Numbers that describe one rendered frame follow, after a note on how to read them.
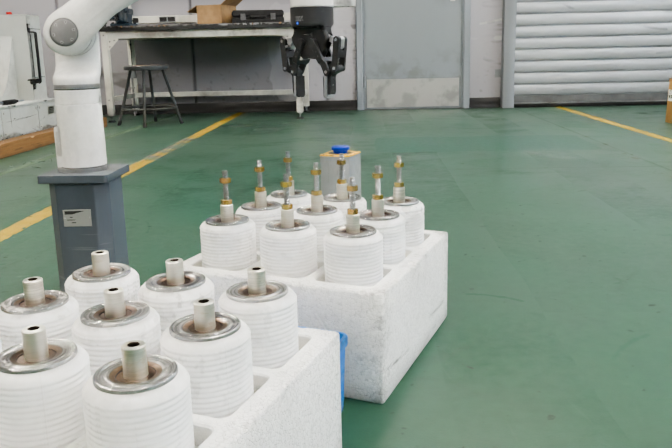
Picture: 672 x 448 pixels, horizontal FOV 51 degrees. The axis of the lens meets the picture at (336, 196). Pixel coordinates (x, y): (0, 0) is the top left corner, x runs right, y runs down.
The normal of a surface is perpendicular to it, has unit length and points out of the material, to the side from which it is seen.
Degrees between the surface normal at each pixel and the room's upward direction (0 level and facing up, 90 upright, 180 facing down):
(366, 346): 90
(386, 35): 90
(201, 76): 90
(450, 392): 0
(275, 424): 90
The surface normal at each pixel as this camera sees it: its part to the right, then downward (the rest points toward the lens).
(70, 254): -0.04, 0.21
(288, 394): 0.93, 0.06
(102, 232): 0.65, 0.08
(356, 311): -0.40, 0.20
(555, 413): -0.02, -0.98
